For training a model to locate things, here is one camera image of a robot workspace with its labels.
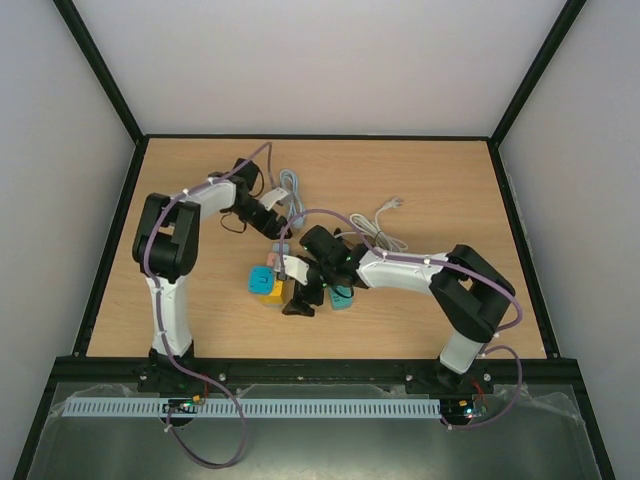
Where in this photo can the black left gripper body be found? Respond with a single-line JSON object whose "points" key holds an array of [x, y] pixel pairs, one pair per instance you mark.
{"points": [[256, 221]]}

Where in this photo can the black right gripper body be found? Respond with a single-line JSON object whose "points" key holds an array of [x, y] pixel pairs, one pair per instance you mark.
{"points": [[310, 293]]}

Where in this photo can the yellow cube socket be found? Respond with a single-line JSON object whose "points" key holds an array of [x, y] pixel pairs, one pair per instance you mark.
{"points": [[278, 296]]}

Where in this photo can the light blue power strip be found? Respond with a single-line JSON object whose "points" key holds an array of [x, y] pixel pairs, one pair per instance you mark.
{"points": [[283, 248]]}

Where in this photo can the blue plug adapter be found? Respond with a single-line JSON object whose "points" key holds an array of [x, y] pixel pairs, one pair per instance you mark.
{"points": [[261, 280]]}

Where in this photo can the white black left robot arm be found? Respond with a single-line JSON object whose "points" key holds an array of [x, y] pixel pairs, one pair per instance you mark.
{"points": [[166, 246]]}

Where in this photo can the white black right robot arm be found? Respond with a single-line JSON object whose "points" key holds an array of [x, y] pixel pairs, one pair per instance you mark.
{"points": [[472, 294]]}

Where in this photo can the pink charger plug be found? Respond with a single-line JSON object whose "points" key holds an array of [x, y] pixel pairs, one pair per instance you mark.
{"points": [[272, 259]]}

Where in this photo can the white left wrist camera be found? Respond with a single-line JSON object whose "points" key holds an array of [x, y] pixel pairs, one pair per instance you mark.
{"points": [[273, 197]]}

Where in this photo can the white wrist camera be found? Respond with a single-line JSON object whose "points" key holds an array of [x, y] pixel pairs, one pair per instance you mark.
{"points": [[293, 267], [273, 197]]}

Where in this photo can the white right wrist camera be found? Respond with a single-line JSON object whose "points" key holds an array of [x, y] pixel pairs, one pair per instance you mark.
{"points": [[293, 267]]}

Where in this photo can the slotted grey cable duct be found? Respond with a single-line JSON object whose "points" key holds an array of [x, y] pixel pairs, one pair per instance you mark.
{"points": [[95, 407]]}

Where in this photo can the black metal cage frame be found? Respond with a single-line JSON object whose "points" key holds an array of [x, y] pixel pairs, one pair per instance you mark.
{"points": [[553, 369]]}

